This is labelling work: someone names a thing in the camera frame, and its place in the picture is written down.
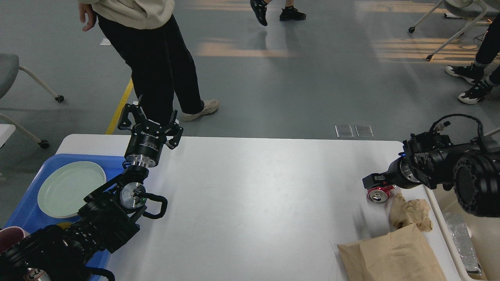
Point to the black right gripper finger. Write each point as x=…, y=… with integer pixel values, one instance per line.
x=376, y=180

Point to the walking person in black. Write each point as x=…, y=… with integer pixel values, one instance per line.
x=147, y=37

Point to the grey office chair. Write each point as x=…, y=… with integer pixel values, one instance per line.
x=10, y=68

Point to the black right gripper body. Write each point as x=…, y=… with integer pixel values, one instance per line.
x=399, y=173

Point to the blue plastic tray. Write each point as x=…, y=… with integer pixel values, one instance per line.
x=28, y=214

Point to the light green plate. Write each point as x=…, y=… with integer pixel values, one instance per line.
x=62, y=194

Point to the seated person black sneakers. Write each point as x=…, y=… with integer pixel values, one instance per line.
x=474, y=73

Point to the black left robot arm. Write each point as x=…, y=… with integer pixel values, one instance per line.
x=108, y=217

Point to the white plastic bin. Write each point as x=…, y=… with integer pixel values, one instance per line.
x=485, y=235

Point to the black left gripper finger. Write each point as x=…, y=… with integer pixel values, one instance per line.
x=172, y=133
x=133, y=118

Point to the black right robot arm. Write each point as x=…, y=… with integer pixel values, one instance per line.
x=430, y=158

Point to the metal floor socket plates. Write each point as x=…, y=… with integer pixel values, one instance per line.
x=349, y=131

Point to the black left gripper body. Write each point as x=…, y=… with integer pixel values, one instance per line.
x=146, y=144

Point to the crumpled brown paper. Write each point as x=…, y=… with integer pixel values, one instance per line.
x=415, y=211

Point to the pink mug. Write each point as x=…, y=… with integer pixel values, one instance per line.
x=10, y=236

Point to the small red wrapper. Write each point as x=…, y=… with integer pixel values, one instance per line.
x=380, y=194

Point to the brown paper bag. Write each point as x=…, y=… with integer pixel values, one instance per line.
x=401, y=255

